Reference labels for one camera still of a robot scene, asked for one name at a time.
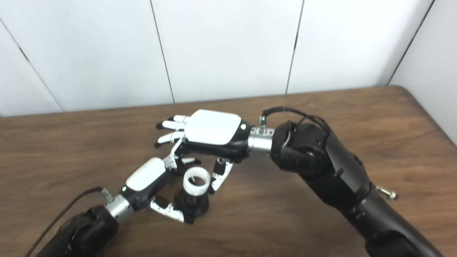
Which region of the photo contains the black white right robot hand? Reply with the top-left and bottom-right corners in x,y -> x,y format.
154,109 -> 254,195

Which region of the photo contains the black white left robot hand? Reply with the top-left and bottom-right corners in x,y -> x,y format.
121,153 -> 202,225

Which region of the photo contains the white ring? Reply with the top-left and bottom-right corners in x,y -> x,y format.
183,168 -> 212,195

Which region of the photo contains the round black part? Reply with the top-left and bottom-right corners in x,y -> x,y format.
174,186 -> 210,218

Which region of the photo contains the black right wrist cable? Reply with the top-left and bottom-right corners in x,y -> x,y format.
259,106 -> 398,200

